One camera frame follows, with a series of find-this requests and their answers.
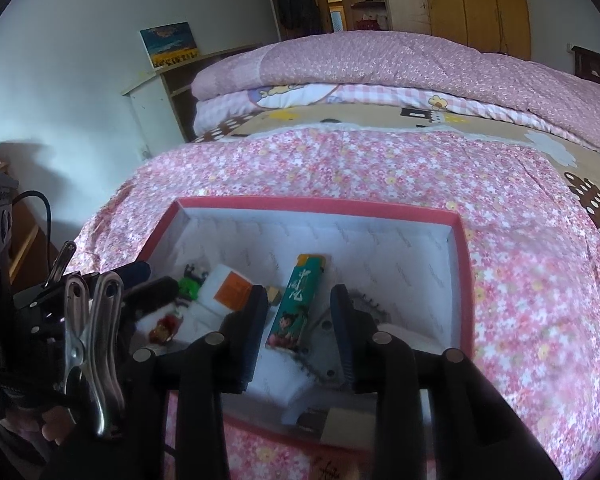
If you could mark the white bottle with orange label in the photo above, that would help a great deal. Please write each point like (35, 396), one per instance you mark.
(225, 292)

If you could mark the white wooden shelf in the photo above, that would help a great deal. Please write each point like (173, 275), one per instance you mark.
(150, 110)

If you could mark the wooden wardrobe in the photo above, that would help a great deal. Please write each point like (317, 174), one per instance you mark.
(460, 0)

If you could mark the pink floral blanket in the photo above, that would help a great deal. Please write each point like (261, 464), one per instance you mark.
(330, 165)

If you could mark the green and white toy figure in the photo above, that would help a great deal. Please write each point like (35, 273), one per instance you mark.
(194, 282)

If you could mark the silver metal spring clamp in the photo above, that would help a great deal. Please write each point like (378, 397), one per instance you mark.
(97, 340)

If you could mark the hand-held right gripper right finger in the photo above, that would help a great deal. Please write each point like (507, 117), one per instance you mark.
(345, 345)

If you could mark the pink folded quilt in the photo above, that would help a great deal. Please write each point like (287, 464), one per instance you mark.
(405, 60)

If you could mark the green printed lighter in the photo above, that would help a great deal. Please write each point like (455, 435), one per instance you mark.
(295, 305)

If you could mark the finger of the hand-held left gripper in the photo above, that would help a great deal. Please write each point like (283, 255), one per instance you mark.
(155, 290)
(135, 271)

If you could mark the white earbuds case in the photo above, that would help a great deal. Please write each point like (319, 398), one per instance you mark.
(300, 395)

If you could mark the framed landscape painting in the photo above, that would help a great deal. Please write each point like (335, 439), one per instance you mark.
(172, 42)

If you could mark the white charger plug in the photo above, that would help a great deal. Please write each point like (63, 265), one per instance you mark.
(340, 427)

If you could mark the cartoon printed bed sheet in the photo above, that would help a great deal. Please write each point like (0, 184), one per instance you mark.
(360, 112)

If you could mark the person's left hand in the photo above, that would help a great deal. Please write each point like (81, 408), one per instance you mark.
(57, 422)

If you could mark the pink cardboard box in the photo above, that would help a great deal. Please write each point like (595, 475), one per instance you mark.
(405, 260)

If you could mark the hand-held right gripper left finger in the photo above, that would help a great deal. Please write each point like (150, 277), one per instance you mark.
(252, 345)

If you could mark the grey metal hinge plate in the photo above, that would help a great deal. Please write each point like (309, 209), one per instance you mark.
(325, 345)

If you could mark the red toy figure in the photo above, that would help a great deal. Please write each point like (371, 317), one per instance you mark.
(164, 330)

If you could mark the dark hanging clothes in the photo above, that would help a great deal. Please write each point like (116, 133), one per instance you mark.
(295, 0)

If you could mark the dark wooden headboard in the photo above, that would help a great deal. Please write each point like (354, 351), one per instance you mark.
(595, 62)

